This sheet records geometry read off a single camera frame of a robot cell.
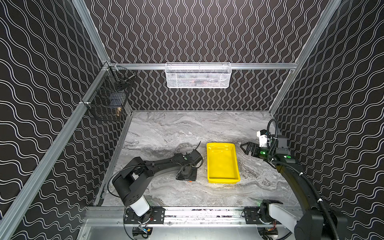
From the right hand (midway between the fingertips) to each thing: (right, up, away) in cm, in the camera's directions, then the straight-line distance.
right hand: (249, 147), depth 83 cm
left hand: (-29, -19, +2) cm, 35 cm away
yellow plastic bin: (-13, -13, +8) cm, 20 cm away
